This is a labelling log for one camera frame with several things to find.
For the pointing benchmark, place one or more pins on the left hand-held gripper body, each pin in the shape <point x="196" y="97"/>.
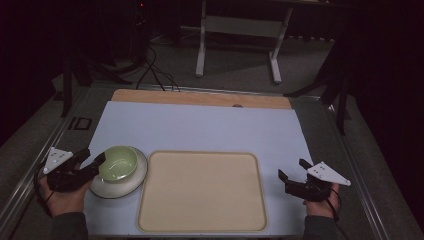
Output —
<point x="63" y="180"/>

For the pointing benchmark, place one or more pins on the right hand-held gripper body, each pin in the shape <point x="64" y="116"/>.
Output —
<point x="315" y="186"/>

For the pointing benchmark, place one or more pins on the green bowl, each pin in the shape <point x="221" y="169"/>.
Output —
<point x="119" y="164"/>

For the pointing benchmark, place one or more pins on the person's left hand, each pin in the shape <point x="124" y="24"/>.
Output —
<point x="65" y="200"/>

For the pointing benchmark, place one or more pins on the person's right hand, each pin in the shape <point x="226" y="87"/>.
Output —
<point x="320" y="208"/>

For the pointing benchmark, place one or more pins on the white plate with dark rim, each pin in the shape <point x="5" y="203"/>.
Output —
<point x="133" y="186"/>

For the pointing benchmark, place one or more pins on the black tripod stand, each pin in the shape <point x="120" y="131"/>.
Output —
<point x="340" y="100"/>
<point x="68" y="86"/>

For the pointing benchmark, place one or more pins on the beige tray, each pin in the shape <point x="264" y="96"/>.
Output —
<point x="202" y="193"/>

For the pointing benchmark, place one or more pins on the pale blue table mat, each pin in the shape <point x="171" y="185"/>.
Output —
<point x="200" y="126"/>

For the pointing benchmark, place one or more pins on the white metal stand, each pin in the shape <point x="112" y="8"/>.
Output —
<point x="240" y="26"/>

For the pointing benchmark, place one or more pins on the metal floor rail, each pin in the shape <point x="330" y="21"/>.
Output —
<point x="366" y="186"/>
<point x="36" y="160"/>

